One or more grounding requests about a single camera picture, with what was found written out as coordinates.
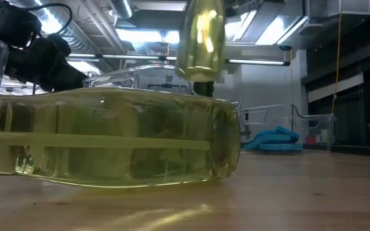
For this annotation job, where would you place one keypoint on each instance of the blue cloth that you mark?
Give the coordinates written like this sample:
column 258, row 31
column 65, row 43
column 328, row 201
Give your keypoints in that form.
column 275, row 134

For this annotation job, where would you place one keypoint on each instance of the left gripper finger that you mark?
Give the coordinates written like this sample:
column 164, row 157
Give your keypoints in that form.
column 66, row 78

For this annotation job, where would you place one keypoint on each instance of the blue sponge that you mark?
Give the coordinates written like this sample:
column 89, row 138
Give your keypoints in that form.
column 281, row 148

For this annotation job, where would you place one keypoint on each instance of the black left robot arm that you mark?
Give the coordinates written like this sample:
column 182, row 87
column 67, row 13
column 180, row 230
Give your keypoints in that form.
column 11, row 22

